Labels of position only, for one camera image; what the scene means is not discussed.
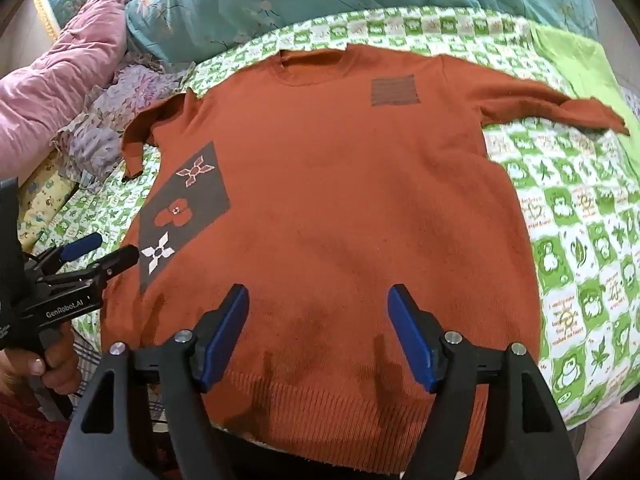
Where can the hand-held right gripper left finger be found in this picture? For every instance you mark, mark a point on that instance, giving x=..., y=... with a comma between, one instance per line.
x=226, y=336

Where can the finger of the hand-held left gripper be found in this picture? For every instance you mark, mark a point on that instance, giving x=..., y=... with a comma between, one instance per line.
x=120, y=258
x=82, y=246

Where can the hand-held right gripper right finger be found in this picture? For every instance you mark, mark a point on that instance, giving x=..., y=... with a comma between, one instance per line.
x=411, y=341

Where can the orange knit sweater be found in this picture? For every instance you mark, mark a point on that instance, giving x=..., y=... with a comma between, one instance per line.
x=340, y=200

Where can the person's left forearm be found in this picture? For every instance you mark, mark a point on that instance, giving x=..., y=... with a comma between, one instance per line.
x=25, y=435

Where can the person's left hand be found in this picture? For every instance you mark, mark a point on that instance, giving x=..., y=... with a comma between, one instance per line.
x=52, y=360

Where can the yellow patterned pillow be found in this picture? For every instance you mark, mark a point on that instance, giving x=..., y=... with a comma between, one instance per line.
x=45, y=200

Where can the blue plaid cloth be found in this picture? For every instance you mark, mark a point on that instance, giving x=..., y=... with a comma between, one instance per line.
x=90, y=365

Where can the purple floral cloth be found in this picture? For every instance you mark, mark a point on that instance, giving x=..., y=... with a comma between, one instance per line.
x=115, y=110

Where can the pink quilt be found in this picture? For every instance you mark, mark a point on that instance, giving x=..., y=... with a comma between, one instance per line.
x=55, y=75

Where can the green frog printed bed sheet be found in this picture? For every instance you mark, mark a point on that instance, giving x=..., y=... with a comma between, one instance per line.
x=575, y=220

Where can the light green cloth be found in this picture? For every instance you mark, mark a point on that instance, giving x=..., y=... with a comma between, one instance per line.
x=585, y=60

